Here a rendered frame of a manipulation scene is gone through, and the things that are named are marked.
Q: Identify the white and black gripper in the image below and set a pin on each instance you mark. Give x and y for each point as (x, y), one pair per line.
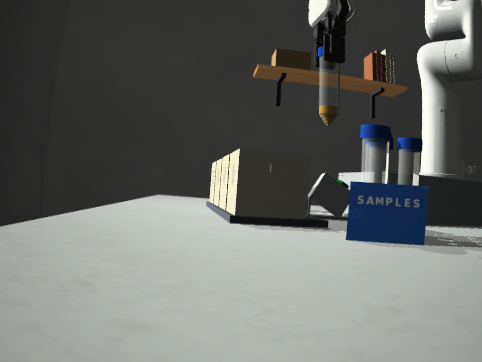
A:
(333, 43)

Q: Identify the beige bucket adapter with holes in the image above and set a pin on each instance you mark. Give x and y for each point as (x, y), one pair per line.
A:
(268, 184)

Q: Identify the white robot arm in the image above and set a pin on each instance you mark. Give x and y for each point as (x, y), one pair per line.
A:
(440, 64)

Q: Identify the blue tube rack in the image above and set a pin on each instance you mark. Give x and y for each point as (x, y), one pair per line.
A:
(387, 213)

